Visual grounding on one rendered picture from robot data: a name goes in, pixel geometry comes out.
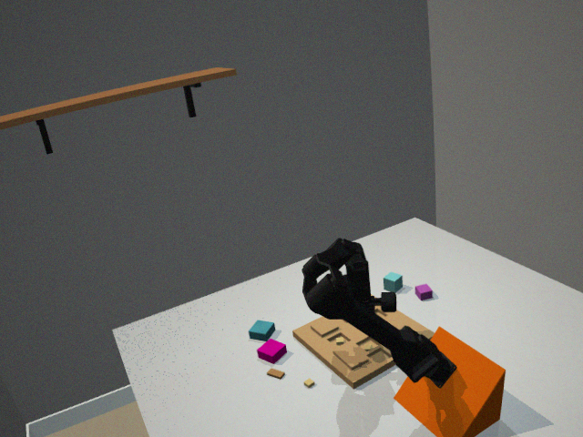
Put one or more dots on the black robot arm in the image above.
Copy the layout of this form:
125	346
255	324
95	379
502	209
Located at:
414	354

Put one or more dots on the magenta square block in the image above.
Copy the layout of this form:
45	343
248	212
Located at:
272	350

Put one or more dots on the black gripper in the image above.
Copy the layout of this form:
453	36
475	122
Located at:
362	293

